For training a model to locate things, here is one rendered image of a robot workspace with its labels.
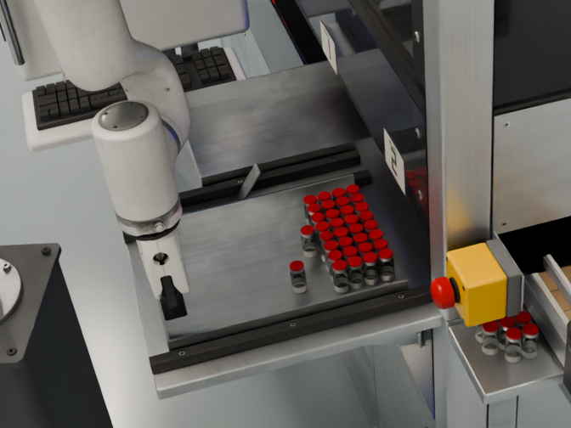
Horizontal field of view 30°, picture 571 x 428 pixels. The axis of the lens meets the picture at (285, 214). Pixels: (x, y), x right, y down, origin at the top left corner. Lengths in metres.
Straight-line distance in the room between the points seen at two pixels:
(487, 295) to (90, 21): 0.57
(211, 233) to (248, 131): 0.27
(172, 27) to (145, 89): 0.92
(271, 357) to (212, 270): 0.20
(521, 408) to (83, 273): 1.63
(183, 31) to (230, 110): 0.40
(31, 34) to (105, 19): 1.04
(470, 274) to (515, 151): 0.16
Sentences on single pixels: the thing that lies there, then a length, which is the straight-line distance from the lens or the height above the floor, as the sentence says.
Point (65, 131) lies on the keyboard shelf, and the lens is 2.10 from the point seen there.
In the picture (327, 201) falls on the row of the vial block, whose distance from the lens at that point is 1.60.
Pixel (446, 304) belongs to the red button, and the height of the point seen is 0.99.
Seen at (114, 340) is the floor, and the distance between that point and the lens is 2.79.
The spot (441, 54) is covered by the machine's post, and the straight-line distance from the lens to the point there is 1.21.
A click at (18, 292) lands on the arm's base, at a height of 0.87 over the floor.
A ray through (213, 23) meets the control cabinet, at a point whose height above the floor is 0.84.
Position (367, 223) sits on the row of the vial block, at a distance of 1.56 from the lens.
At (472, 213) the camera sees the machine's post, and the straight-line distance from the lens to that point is 1.36.
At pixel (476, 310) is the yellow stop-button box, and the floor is 0.99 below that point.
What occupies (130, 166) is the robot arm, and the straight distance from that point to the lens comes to 1.28.
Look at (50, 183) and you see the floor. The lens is 3.38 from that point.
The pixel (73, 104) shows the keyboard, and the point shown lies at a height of 0.83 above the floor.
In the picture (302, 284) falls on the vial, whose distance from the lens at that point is 1.51.
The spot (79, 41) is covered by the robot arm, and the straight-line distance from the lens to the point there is 1.20.
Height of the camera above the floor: 1.93
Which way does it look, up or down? 39 degrees down
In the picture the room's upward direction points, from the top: 8 degrees counter-clockwise
